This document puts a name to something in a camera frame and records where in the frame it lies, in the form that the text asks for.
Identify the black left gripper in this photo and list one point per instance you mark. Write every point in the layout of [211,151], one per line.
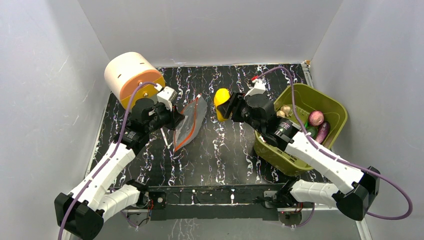
[175,117]

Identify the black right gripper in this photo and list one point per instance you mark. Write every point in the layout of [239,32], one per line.
[237,108]

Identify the yellow toy lemon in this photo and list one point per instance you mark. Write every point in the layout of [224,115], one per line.
[221,96]

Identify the clear orange zip top bag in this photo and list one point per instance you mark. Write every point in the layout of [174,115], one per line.
[194,115]

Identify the beige toy garlic bulb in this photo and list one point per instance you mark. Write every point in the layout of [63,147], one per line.
[287,110]

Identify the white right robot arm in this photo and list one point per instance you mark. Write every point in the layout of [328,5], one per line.
[351,190]

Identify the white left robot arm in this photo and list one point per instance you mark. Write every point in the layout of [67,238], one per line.
[83,211]

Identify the green white pen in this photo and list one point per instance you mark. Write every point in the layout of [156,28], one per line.
[164,137]

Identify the white orange cylindrical drum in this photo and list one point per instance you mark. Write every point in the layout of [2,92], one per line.
[126,72]

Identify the pink toy onion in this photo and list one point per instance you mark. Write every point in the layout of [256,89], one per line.
[316,118]

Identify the dark green toy avocado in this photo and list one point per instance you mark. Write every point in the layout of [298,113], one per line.
[312,131]

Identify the olive green plastic basket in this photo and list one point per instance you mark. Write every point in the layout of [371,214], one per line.
[307,100]

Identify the purple toy eggplant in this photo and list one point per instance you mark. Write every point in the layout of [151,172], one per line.
[323,132]

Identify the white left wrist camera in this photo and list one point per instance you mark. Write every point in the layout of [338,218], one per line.
[167,96]

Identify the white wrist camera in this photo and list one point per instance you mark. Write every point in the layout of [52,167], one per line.
[167,96]
[259,87]

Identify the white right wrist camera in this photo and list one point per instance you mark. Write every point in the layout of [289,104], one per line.
[259,87]

